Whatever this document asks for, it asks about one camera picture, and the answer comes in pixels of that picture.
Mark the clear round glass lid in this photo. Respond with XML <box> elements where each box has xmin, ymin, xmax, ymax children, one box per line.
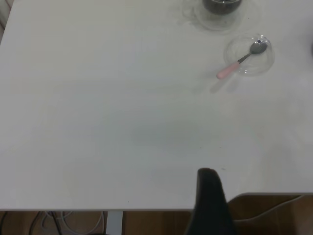
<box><xmin>224</xmin><ymin>34</ymin><xmax>276</xmax><ymax>77</ymax></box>

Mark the metal spoon with pink handle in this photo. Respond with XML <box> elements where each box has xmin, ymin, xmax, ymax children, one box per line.
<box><xmin>216</xmin><ymin>40</ymin><xmax>268</xmax><ymax>79</ymax></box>

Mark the white cable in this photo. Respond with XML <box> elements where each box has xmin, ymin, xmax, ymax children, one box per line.
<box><xmin>61</xmin><ymin>210</ymin><xmax>106</xmax><ymax>234</ymax></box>

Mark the clear double-wall glass cup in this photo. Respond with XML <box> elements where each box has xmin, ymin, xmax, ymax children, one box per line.
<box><xmin>180</xmin><ymin>0</ymin><xmax>245</xmax><ymax>31</ymax></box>

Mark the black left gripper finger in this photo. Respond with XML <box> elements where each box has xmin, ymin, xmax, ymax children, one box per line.
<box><xmin>184</xmin><ymin>168</ymin><xmax>239</xmax><ymax>235</ymax></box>

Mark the black cable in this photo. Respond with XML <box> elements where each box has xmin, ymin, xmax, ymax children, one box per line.
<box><xmin>28</xmin><ymin>211</ymin><xmax>51</xmax><ymax>235</ymax></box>

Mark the white table leg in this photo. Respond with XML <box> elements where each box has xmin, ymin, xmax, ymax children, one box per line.
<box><xmin>107</xmin><ymin>210</ymin><xmax>123</xmax><ymax>235</ymax></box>

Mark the light grey cable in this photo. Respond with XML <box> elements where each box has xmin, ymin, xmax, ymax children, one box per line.
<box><xmin>234</xmin><ymin>194</ymin><xmax>305</xmax><ymax>221</ymax></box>

